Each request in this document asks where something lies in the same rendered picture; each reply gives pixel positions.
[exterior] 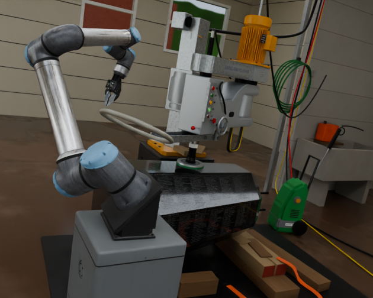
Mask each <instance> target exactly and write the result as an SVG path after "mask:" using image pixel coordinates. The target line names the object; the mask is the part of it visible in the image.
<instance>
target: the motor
mask: <svg viewBox="0 0 373 298"><path fill-rule="evenodd" d="M271 24H272V20H271V19H270V18H268V17H264V16H261V15H247V16H245V21H244V25H245V27H243V28H242V33H241V38H240V43H239V49H238V53H237V59H238V60H233V61H238V62H241V63H246V64H253V65H257V66H262V67H266V68H271V67H270V66H269V65H267V66H266V65H263V64H261V63H264V60H265V55H266V51H273V52H274V51H275V47H276V42H277V37H274V36H272V35H270V31H269V29H270V28H271ZM229 60H232V59H229Z"/></svg>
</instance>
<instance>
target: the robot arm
mask: <svg viewBox="0 0 373 298"><path fill-rule="evenodd" d="M140 40H141V36H140V33H139V32H138V30H137V29H136V28H135V27H130V28H129V29H127V30H112V29H99V28H81V27H80V26H78V25H76V24H65V25H60V26H57V27H54V28H51V29H49V30H47V31H46V32H45V33H43V34H42V35H41V36H39V37H38V38H36V39H35V40H33V41H31V42H30V43H29V45H28V46H27V47H26V48H25V51H24V55H25V59H26V61H27V62H28V63H29V64H30V66H31V67H33V68H34V70H35V71H36V75H37V78H38V82H39V85H40V89H41V93H42V96H43V100H44V104H45V106H46V110H47V114H48V117H49V121H50V125H51V128H52V131H53V135H54V139H55V142H56V146H57V150H58V153H59V157H58V159H57V160H56V164H57V168H58V169H57V170H56V171H55V172H54V175H53V183H54V185H55V188H56V189H57V191H58V192H59V193H60V194H62V195H63V196H66V197H76V196H81V195H83V194H85V193H88V192H91V191H93V190H96V189H99V188H101V187H104V188H105V189H106V190H107V191H108V192H109V193H110V194H111V197H112V199H113V202H114V204H115V206H116V207H117V208H118V209H119V210H128V209H131V208H133V207H135V206H136V205H138V204H139V203H140V202H141V201H142V200H143V199H144V198H145V197H146V196H147V194H148V192H149V191H150V188H151V186H152V181H151V179H150V178H149V177H148V176H147V175H145V174H143V173H141V172H139V171H137V170H136V169H135V168H134V167H133V166H132V165H131V164H130V163H129V161H128V160H127V159H126V158H125V157H124V156H123V155H122V154H121V153H120V151H119V150H118V149H117V147H116V146H114V145H113V144H112V143H111V142H109V141H101V142H97V143H95V144H93V145H92V146H90V147H89V148H88V150H85V149H84V147H83V143H82V139H81V135H80V133H79V129H78V125H77V123H76V119H75V115H74V112H73V109H72V105H71V102H70V98H69V94H68V92H67V88H66V84H65V80H64V78H63V74H62V70H61V68H60V61H59V56H61V55H62V54H64V53H67V52H69V51H73V50H79V49H80V48H82V47H91V46H103V50H104V51H105V52H106V53H108V54H109V55H110V56H112V57H113V58H115V59H116V60H117V63H116V65H115V68H114V70H113V72H114V74H113V77H112V79H111V80H109V79H108V82H107V85H106V86H105V87H106V90H105V97H104V98H105V106H109V105H111V104H112V103H113V102H114V101H115V100H116V99H117V98H118V97H119V95H120V93H121V79H124V78H125V77H127V75H128V73H129V70H130V68H131V65H132V64H133V61H134V59H135V56H136V54H135V52H134V51H133V50H132V49H130V48H129V47H131V46H133V45H135V44H136V43H138V42H139V41H140ZM108 83H109V85H108ZM110 92H113V93H114V94H113V95H111V94H110ZM110 96H111V98H110ZM109 98H110V100H109ZM108 101H109V102H108Z"/></svg>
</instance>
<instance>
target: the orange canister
mask: <svg viewBox="0 0 373 298"><path fill-rule="evenodd" d="M326 122H327V121H324V122H323V123H319V125H318V128H317V132H316V137H315V140H314V142H317V143H319V144H329V143H330V142H331V140H332V138H333V136H334V134H335V132H336V131H337V129H338V128H339V126H338V125H334V124H327V123H326ZM334 145H344V143H341V142H337V141H335V143H334Z"/></svg>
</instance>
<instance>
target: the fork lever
mask: <svg viewBox="0 0 373 298"><path fill-rule="evenodd" d="M165 133H167V134H168V135H170V136H171V137H172V138H173V139H174V143H176V142H193V141H211V140H214V139H215V135H216V134H208V135H189V132H187V131H171V132H165ZM150 134H151V135H155V136H157V137H160V138H163V137H161V136H160V135H158V134H156V133H154V132H150Z"/></svg>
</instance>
